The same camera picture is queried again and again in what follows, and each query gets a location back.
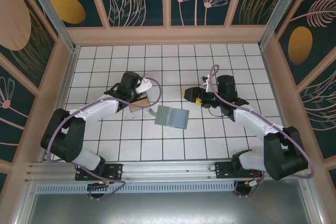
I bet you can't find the green card holder wallet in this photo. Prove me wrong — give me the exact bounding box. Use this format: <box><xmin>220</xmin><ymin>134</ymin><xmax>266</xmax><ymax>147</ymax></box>
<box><xmin>149</xmin><ymin>104</ymin><xmax>191</xmax><ymax>131</ymax></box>

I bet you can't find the grey metal sheet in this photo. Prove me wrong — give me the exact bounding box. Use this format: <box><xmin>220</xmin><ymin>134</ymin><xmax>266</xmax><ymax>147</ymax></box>
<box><xmin>14</xmin><ymin>179</ymin><xmax>326</xmax><ymax>224</ymax></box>

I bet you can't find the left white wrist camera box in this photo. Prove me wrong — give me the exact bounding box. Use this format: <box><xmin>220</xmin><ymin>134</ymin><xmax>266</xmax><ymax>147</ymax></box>
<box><xmin>135</xmin><ymin>76</ymin><xmax>153</xmax><ymax>94</ymax></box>

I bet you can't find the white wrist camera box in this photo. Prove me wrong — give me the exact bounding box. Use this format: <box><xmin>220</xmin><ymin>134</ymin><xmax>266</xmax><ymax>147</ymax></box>
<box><xmin>201</xmin><ymin>74</ymin><xmax>214</xmax><ymax>93</ymax></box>
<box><xmin>135</xmin><ymin>76</ymin><xmax>153</xmax><ymax>94</ymax></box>

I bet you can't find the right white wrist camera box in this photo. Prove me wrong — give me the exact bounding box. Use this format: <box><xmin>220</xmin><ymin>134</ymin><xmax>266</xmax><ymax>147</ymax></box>
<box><xmin>201</xmin><ymin>74</ymin><xmax>214</xmax><ymax>93</ymax></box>

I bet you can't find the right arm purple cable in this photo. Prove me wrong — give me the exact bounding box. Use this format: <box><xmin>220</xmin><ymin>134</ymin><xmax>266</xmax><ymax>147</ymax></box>
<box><xmin>209</xmin><ymin>64</ymin><xmax>316</xmax><ymax>198</ymax></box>

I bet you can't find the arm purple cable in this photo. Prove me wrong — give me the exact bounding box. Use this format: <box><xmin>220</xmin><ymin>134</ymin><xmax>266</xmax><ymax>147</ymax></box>
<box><xmin>48</xmin><ymin>77</ymin><xmax>162</xmax><ymax>201</ymax></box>
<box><xmin>209</xmin><ymin>64</ymin><xmax>316</xmax><ymax>198</ymax></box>

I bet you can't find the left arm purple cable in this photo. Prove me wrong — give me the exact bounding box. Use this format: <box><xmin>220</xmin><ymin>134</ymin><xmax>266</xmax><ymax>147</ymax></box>
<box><xmin>48</xmin><ymin>77</ymin><xmax>162</xmax><ymax>201</ymax></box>

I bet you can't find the aluminium table edge rail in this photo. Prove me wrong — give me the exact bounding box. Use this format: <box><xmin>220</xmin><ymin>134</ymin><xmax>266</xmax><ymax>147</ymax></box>
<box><xmin>259</xmin><ymin>46</ymin><xmax>300</xmax><ymax>158</ymax></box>
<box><xmin>39</xmin><ymin>46</ymin><xmax>80</xmax><ymax>162</ymax></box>

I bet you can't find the aluminium mounting rail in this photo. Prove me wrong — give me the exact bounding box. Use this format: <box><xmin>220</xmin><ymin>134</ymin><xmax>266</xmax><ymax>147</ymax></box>
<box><xmin>25</xmin><ymin>158</ymin><xmax>313</xmax><ymax>183</ymax></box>

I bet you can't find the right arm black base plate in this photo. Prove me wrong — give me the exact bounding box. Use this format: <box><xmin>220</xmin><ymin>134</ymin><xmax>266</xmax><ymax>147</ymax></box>
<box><xmin>214</xmin><ymin>161</ymin><xmax>263</xmax><ymax>180</ymax></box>

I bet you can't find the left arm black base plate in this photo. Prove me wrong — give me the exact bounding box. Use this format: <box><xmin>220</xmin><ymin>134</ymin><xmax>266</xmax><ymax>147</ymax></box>
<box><xmin>75</xmin><ymin>163</ymin><xmax>124</xmax><ymax>182</ymax></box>

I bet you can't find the slotted grey cable duct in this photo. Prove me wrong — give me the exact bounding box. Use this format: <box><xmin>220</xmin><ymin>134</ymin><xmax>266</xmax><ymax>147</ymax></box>
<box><xmin>35</xmin><ymin>183</ymin><xmax>237</xmax><ymax>194</ymax></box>

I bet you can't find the aluminium frame post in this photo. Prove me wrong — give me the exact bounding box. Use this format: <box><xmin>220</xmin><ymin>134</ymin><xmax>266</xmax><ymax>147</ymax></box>
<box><xmin>21</xmin><ymin>0</ymin><xmax>81</xmax><ymax>53</ymax></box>
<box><xmin>258</xmin><ymin>0</ymin><xmax>310</xmax><ymax>49</ymax></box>

